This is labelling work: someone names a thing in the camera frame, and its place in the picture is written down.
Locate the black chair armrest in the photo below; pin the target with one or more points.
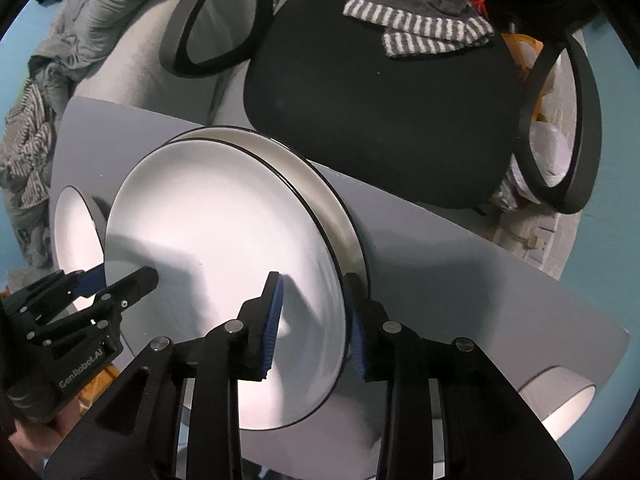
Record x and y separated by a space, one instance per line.
590 110
172 35

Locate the white plate black rim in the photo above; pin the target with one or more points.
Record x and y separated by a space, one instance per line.
320 195
215 235

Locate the grey white striped cloth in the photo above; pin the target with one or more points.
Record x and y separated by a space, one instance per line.
30 145

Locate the person's left hand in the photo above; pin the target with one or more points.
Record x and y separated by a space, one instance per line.
35 442

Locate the white plastic bag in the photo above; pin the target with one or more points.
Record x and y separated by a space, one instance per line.
550 150

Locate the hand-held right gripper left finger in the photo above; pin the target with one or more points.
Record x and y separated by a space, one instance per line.
272 310

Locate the orange plastic bag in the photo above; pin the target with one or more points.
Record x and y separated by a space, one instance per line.
520 60

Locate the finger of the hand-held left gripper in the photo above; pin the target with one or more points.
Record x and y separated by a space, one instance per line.
92 280
132 285

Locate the small white plate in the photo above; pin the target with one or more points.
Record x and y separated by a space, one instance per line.
75 230

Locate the white bowl grey outside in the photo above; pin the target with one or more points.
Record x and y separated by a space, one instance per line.
565 410

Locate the white wall socket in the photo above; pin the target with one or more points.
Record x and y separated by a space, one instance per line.
537 239

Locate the black office chair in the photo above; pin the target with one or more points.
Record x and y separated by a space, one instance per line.
380 120

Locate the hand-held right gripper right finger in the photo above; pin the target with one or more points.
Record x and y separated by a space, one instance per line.
357 345

